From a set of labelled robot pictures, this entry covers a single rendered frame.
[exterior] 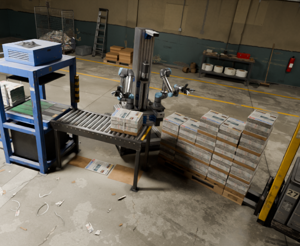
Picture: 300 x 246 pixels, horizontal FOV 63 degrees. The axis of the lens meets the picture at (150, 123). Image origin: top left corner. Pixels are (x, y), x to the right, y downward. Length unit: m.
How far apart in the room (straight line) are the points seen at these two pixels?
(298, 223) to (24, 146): 3.77
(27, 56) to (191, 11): 7.45
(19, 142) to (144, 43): 2.38
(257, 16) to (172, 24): 3.00
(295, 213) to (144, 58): 2.94
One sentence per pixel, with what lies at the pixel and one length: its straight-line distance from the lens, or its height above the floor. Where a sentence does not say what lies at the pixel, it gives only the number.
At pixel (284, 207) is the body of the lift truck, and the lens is 3.50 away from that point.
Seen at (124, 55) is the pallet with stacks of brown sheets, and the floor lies 0.39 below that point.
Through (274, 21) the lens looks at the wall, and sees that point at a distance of 10.07.
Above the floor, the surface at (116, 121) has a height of 0.96.
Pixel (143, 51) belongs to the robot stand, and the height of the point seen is 1.71.
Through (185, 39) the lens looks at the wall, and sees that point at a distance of 10.09.
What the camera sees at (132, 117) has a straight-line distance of 3.26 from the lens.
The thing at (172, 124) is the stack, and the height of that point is 0.79.
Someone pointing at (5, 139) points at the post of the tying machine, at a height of 0.44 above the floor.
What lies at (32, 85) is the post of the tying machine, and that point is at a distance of 3.32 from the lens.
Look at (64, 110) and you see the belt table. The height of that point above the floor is 0.80.
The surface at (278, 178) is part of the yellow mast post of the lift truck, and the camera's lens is 3.26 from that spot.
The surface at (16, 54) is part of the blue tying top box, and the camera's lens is 3.60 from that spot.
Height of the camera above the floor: 2.47
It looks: 27 degrees down
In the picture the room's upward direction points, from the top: 7 degrees clockwise
